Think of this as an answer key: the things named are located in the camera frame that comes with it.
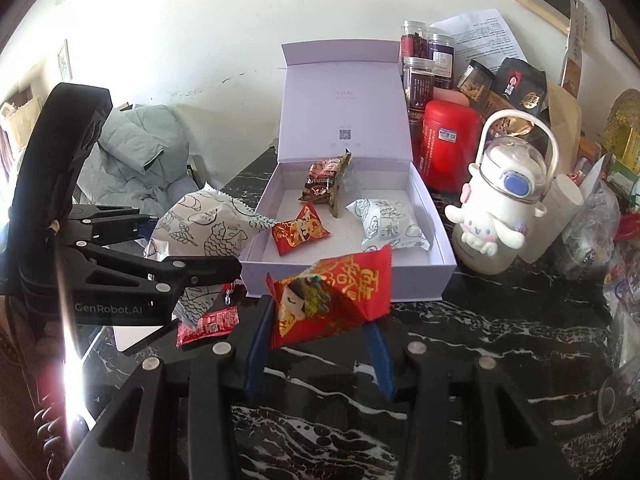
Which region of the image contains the cardboard box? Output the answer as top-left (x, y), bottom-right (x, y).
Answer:
top-left (0, 97), bottom-right (43, 148)

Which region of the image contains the brown paper bag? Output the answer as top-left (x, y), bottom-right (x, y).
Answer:
top-left (542, 81), bottom-right (585, 181)

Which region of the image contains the yellow-green box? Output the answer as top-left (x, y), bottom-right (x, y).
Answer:
top-left (612, 127), bottom-right (640, 181)

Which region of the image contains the person's left hand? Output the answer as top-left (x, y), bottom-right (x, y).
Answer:
top-left (27, 317), bottom-right (76, 361)

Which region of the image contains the white bread-print snack packet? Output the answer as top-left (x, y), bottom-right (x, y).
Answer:
top-left (346, 199), bottom-right (431, 253)
top-left (144, 185), bottom-right (276, 323)

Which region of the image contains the small wall picture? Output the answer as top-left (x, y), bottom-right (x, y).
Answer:
top-left (56, 39), bottom-right (72, 82)

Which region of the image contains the white smartphone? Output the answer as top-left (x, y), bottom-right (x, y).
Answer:
top-left (112, 322), bottom-right (178, 353)

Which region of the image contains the large red cartoon-print packet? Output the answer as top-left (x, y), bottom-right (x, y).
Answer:
top-left (265, 245), bottom-right (393, 351)

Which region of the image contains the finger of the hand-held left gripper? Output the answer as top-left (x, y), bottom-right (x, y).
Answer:
top-left (50, 202), bottom-right (161, 251)
top-left (75, 242), bottom-right (242, 306)

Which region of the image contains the dark picture frame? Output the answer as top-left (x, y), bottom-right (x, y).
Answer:
top-left (605, 10), bottom-right (640, 68)

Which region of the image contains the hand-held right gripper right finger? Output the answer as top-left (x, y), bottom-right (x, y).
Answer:
top-left (362, 322), bottom-right (558, 480)

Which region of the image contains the clear plastic bag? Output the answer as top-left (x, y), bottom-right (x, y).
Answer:
top-left (555, 155), bottom-right (640, 281)

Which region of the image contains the printed paper sheet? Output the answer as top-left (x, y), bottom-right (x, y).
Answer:
top-left (430, 8), bottom-right (527, 63)

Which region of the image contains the clear glass cup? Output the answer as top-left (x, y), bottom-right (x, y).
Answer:
top-left (597, 360), bottom-right (640, 428)

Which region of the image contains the red packet with white label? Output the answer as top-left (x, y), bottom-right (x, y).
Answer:
top-left (176, 307), bottom-right (240, 348)

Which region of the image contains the lilac gift box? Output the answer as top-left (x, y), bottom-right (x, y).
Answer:
top-left (239, 40), bottom-right (457, 303)

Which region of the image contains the white paper roll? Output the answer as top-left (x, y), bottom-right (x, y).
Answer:
top-left (517, 172), bottom-right (585, 263)

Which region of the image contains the hanging paper scroll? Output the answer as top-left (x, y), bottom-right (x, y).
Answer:
top-left (559, 2), bottom-right (585, 101)

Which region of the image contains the clear jar with purple label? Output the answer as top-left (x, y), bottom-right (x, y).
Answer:
top-left (426, 33), bottom-right (455, 88)

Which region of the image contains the black coiled cable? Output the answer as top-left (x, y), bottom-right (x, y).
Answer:
top-left (32, 400), bottom-right (66, 476)

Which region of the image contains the red canister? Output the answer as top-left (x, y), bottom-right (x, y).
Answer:
top-left (419, 100), bottom-right (483, 193)

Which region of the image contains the white cartoon water bottle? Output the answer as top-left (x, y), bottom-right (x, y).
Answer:
top-left (445, 111), bottom-right (560, 276)

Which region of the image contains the straw hat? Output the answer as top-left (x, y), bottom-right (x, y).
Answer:
top-left (602, 89), bottom-right (640, 151)

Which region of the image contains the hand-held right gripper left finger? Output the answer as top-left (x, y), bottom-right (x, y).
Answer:
top-left (60, 296), bottom-right (278, 480)

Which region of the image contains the clear jar of red fruit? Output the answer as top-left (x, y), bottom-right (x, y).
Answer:
top-left (400, 20), bottom-right (430, 61)

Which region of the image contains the clear jar with dark contents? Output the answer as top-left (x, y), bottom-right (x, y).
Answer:
top-left (402, 56), bottom-right (435, 116)

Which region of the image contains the grey padded jacket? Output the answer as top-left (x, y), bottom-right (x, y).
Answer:
top-left (80, 104), bottom-right (193, 221)

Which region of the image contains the black snack bag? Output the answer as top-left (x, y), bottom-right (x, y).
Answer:
top-left (482, 57), bottom-right (550, 131)

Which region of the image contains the brown snack packet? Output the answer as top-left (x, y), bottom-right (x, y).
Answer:
top-left (299, 149), bottom-right (352, 218)

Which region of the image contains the black-lidded biscuit jar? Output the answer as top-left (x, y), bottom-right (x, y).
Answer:
top-left (457, 59), bottom-right (496, 106)

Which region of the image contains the small red gold-print packet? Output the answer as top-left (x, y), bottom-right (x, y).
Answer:
top-left (271, 202), bottom-right (332, 257)

